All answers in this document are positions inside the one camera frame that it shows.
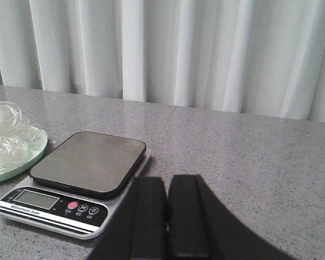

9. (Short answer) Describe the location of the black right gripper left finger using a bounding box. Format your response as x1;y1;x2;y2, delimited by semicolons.
88;177;167;259

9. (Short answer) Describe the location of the white pleated curtain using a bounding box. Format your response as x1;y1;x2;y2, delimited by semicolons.
0;1;325;122

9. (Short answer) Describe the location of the light green round plate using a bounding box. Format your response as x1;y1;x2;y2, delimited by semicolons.
0;127;48;182

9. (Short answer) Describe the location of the black silver kitchen scale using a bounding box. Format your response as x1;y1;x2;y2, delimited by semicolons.
0;132;151;239

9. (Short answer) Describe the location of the white vermicelli noodle bundle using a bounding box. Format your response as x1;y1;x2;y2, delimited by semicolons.
0;101;48;174

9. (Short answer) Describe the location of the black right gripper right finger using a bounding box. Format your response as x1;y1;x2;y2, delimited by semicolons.
168;175;292;259

